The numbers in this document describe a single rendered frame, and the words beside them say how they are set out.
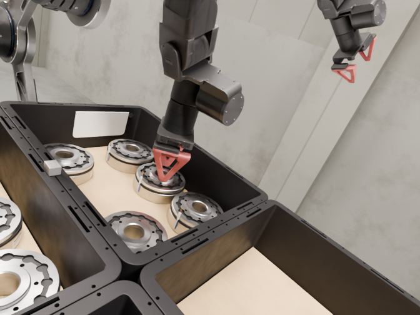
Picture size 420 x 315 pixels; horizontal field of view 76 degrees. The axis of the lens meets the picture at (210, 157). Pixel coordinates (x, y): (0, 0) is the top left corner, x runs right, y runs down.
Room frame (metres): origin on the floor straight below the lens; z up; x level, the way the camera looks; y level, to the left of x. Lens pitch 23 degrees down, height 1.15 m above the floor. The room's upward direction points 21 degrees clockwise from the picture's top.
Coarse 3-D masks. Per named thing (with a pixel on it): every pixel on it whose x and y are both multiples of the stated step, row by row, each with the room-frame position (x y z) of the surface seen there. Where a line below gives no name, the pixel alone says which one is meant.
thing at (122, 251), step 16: (144, 112) 0.62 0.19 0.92; (32, 144) 0.31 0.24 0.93; (48, 160) 0.29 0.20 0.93; (64, 176) 0.27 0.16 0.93; (240, 176) 0.46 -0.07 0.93; (80, 192) 0.25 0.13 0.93; (256, 192) 0.43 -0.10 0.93; (80, 208) 0.23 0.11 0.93; (240, 208) 0.36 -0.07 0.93; (96, 224) 0.22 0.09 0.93; (208, 224) 0.29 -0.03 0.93; (112, 240) 0.21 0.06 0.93; (176, 240) 0.25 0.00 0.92; (128, 256) 0.19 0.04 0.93; (144, 256) 0.20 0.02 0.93; (160, 256) 0.21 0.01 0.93; (128, 272) 0.19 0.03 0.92
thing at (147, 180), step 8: (144, 168) 0.48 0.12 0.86; (152, 168) 0.49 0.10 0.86; (168, 168) 0.51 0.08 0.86; (144, 176) 0.45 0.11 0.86; (176, 176) 0.49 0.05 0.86; (144, 184) 0.43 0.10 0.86; (152, 184) 0.43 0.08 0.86; (160, 184) 0.44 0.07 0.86; (168, 184) 0.45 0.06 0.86; (176, 184) 0.47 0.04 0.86; (184, 184) 0.47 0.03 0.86; (168, 192) 0.43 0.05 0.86
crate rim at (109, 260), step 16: (0, 112) 0.36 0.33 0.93; (16, 128) 0.33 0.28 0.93; (16, 144) 0.30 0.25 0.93; (32, 160) 0.30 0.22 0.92; (48, 176) 0.26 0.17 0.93; (64, 192) 0.25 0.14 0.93; (64, 208) 0.22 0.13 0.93; (80, 224) 0.21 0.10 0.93; (96, 240) 0.20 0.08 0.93; (96, 256) 0.18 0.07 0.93; (112, 256) 0.19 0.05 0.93; (112, 272) 0.17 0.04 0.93; (80, 288) 0.15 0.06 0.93; (96, 288) 0.15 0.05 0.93; (32, 304) 0.12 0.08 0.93; (48, 304) 0.13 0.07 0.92; (64, 304) 0.13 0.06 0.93
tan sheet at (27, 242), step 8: (0, 184) 0.32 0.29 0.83; (0, 192) 0.31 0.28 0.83; (24, 224) 0.27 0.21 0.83; (24, 232) 0.26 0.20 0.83; (24, 240) 0.25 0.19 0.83; (32, 240) 0.25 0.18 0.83; (16, 248) 0.23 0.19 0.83; (24, 248) 0.24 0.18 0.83; (32, 248) 0.24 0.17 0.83; (0, 296) 0.17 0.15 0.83
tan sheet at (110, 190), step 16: (96, 160) 0.49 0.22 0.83; (96, 176) 0.43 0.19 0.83; (112, 176) 0.45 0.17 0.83; (128, 176) 0.48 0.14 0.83; (96, 192) 0.39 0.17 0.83; (112, 192) 0.41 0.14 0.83; (128, 192) 0.42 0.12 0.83; (96, 208) 0.35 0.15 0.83; (112, 208) 0.37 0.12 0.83; (128, 208) 0.38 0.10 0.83; (144, 208) 0.40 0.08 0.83; (160, 208) 0.41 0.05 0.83
